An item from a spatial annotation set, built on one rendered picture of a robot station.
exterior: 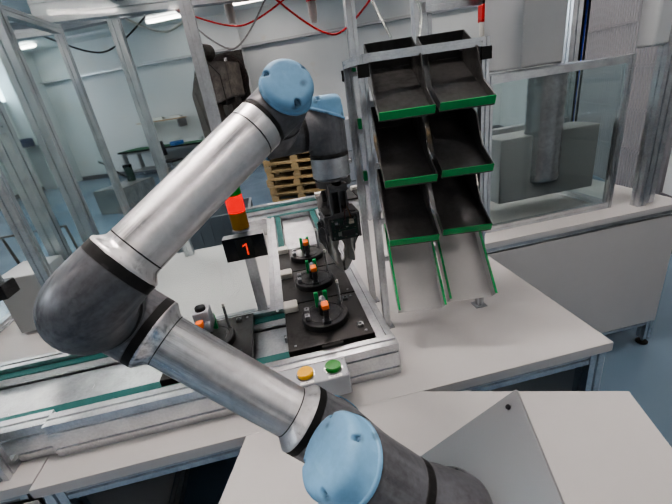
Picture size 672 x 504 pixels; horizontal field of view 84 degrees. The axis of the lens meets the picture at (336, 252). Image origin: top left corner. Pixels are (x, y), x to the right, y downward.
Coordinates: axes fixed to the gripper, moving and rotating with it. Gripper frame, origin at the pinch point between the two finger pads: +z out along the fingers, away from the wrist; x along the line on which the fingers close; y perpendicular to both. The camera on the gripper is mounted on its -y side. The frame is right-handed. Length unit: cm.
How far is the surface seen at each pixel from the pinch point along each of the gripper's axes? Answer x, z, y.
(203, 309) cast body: -37.9, 14.3, -19.0
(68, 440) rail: -73, 33, -2
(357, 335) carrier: 2.1, 26.2, -7.9
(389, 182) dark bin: 16.0, -13.3, -12.3
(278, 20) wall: 70, -216, -1042
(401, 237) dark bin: 18.9, 3.1, -15.0
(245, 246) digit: -23.9, 2.2, -29.2
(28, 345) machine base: -117, 37, -63
